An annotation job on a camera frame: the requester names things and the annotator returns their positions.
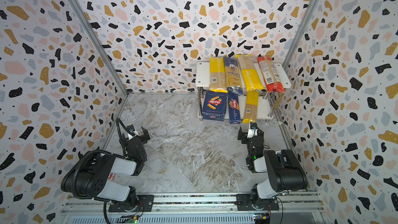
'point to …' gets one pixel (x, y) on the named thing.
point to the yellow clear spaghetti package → (251, 106)
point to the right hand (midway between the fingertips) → (251, 127)
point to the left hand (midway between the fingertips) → (134, 130)
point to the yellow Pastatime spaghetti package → (252, 81)
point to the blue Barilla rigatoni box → (214, 106)
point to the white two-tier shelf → (202, 74)
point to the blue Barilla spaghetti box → (233, 107)
